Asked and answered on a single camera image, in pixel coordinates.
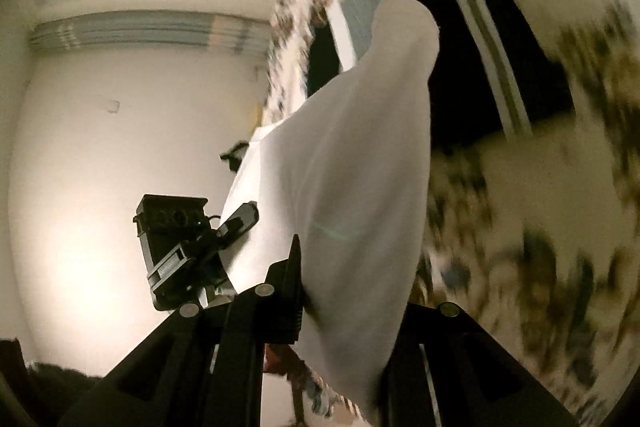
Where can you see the floral bed cover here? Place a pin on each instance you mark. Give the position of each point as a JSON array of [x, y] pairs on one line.
[[536, 237]]

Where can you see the left green curtain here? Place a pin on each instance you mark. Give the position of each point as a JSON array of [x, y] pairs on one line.
[[236, 35]]

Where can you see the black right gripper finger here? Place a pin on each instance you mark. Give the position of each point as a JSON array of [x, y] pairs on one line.
[[235, 338]]

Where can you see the white t-shirt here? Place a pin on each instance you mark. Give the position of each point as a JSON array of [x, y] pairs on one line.
[[346, 176]]

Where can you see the black clothes pile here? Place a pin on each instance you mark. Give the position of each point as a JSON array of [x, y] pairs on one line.
[[235, 155]]

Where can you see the black grey striped folded garment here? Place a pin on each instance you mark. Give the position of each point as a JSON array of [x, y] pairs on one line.
[[491, 77]]

